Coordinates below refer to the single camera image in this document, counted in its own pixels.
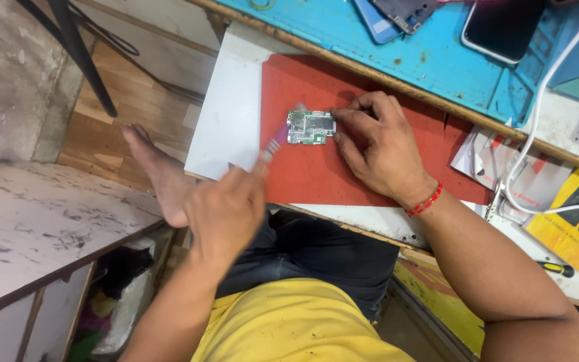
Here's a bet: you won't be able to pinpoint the red thread wristband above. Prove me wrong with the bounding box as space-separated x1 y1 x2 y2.
404 182 444 218

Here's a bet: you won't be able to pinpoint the white marbled side table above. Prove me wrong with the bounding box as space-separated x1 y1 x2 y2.
0 160 166 362

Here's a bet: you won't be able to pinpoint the person's right hand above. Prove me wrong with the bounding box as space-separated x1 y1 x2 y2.
330 92 439 210

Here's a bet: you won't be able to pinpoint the grey phone frame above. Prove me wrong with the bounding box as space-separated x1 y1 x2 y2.
370 0 439 35

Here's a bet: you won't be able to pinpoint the white plastic bag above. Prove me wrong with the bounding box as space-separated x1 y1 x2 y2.
90 236 158 357

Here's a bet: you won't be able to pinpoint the blue repair mat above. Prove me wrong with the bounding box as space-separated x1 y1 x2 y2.
213 0 579 127

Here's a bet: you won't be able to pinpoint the white cable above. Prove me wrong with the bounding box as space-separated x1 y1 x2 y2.
503 0 579 216

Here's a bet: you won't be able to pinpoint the black smartphone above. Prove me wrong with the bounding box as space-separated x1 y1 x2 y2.
461 0 548 65

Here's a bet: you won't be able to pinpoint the person's bare foot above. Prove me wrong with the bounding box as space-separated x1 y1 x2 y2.
122 124 197 228

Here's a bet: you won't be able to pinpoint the black bag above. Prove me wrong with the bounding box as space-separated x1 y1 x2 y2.
94 245 155 301

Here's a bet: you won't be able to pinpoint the person's yellow shirt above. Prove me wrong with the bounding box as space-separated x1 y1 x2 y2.
190 278 417 362

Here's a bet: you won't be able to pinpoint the white printed packet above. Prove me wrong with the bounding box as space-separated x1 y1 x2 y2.
450 125 575 213

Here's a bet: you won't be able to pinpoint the person's left hand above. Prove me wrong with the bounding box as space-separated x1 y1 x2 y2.
183 153 271 263

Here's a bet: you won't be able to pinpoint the person's dark jeans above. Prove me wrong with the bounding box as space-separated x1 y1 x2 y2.
215 208 402 322

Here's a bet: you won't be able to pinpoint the yellow cardboard box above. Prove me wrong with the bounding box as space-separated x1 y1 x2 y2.
524 167 579 277

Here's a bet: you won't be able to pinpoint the metal bracket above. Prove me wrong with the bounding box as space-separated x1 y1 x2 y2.
484 179 506 223

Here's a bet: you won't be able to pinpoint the green phone circuit board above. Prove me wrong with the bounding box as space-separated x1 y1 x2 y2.
286 110 337 146

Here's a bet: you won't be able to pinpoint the purple cleaning brush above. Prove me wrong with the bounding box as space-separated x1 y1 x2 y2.
263 102 308 163

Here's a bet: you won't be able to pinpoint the white board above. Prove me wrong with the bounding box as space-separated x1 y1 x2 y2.
184 21 476 248

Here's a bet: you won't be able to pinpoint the yellow black screwdriver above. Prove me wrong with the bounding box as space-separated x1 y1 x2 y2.
536 260 576 279

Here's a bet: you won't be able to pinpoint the blue phone back cover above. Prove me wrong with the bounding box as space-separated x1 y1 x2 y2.
353 0 404 45

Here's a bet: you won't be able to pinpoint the black stool leg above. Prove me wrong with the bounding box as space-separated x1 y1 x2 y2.
14 0 140 119

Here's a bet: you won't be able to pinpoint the yellow painted drawer front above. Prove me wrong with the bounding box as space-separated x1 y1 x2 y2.
391 257 486 359

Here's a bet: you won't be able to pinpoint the red work mat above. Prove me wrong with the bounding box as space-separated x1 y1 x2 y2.
260 54 492 208

